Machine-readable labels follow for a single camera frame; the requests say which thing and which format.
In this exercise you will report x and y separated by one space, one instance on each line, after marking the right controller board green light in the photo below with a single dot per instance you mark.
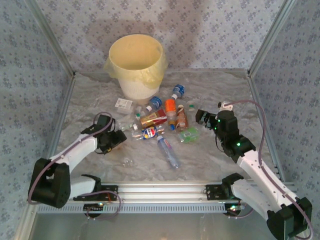
233 208

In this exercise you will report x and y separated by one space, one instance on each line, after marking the orange label plastic bottle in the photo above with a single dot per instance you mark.
170 106

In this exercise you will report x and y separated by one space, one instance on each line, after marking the blue label plastic bottle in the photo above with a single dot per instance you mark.
178 90
155 102

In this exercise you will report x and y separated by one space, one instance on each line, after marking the brown label plastic bottle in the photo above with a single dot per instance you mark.
182 120

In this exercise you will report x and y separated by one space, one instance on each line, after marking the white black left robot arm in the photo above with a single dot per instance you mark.
75 155

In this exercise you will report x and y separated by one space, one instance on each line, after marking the aluminium side frame rail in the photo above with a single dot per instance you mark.
64 100
253 85

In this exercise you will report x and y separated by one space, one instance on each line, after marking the red gold label bottle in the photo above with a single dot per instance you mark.
152 118

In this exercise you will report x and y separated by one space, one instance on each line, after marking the aluminium frame post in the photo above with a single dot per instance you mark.
52 37
271 37

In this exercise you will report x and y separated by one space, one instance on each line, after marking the clear bottle white cap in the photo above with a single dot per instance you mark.
131 126

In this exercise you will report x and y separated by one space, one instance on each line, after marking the clear bottle green cap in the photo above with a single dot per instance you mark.
137 115
191 106

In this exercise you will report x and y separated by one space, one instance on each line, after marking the clear plastic piece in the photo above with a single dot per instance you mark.
127 163

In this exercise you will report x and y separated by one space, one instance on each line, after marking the white plastic bin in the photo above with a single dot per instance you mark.
135 90

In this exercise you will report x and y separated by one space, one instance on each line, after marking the grey metal panel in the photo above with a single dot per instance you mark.
162 227

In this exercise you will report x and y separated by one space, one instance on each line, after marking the yellow bin liner bag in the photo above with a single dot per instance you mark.
136 52

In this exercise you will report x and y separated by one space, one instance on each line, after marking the blue red white label bottle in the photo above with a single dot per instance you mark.
148 133

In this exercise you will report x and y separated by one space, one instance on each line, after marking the small amber plastic bottle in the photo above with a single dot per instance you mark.
172 123

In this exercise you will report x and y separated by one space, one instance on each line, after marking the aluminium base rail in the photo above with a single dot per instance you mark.
162 192

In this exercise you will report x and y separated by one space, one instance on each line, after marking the green label plastic bottle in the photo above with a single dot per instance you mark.
188 135

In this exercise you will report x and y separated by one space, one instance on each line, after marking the clear flat pack white label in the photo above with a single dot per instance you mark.
123 104

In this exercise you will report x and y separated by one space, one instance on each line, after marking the long clear water bottle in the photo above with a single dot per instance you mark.
168 152

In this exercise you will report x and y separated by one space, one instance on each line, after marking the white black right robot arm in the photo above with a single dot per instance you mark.
255 170

